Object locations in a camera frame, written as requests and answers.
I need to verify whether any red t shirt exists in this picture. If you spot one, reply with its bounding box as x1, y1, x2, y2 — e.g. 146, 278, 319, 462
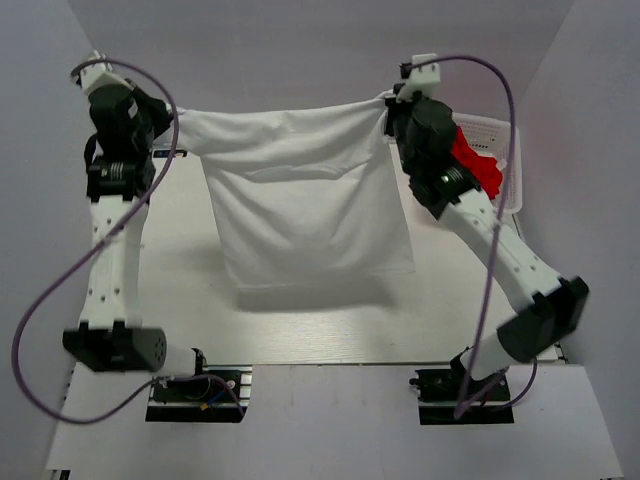
451, 126, 504, 200

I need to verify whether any white t shirt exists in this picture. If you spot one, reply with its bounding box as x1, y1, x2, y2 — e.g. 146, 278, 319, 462
178, 97, 414, 291

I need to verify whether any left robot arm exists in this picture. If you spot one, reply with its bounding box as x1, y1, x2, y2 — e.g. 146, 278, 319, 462
62, 77, 171, 372

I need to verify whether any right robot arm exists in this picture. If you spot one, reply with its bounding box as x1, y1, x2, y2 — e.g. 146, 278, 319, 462
385, 95, 589, 399

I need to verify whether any white plastic basket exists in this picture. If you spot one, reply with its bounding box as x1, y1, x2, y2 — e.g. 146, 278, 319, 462
453, 112, 523, 215

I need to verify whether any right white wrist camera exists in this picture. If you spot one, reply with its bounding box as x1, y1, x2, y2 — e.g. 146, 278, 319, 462
393, 53, 441, 101

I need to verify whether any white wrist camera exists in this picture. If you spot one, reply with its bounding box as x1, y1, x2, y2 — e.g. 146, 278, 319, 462
70, 62, 132, 96
393, 53, 441, 101

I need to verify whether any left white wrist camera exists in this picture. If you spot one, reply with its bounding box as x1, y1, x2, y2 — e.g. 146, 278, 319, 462
70, 62, 132, 96

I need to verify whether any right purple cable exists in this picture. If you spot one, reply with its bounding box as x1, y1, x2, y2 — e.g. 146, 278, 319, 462
399, 53, 540, 419

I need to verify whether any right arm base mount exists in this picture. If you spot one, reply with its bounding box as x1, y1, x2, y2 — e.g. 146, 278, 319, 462
409, 368, 514, 426

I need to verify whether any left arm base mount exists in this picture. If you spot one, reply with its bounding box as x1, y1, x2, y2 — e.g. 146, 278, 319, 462
145, 365, 253, 424

